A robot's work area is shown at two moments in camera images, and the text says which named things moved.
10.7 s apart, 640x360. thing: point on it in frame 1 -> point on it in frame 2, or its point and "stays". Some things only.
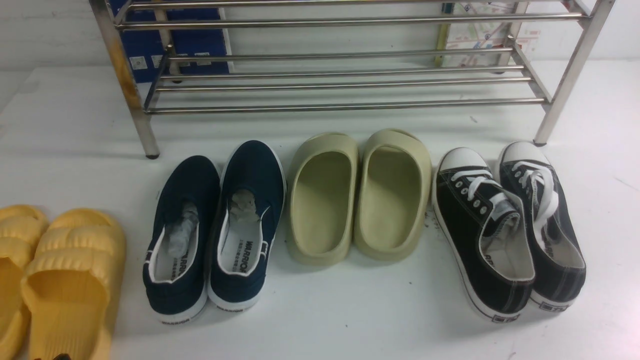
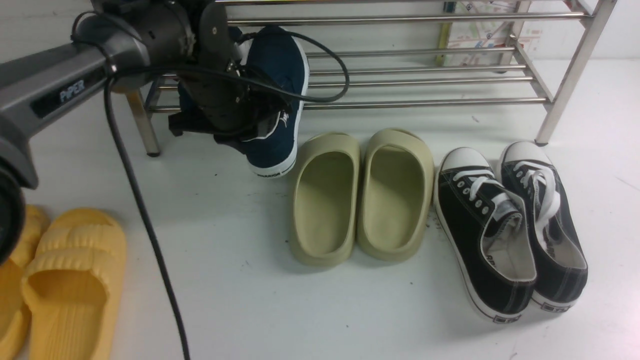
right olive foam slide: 393,184 stays
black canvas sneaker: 534,178 stays
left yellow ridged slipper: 21,227 stays
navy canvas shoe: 177,266 -> 187,103
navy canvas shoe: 252,197 -> 277,59
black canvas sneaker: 483,224 stays
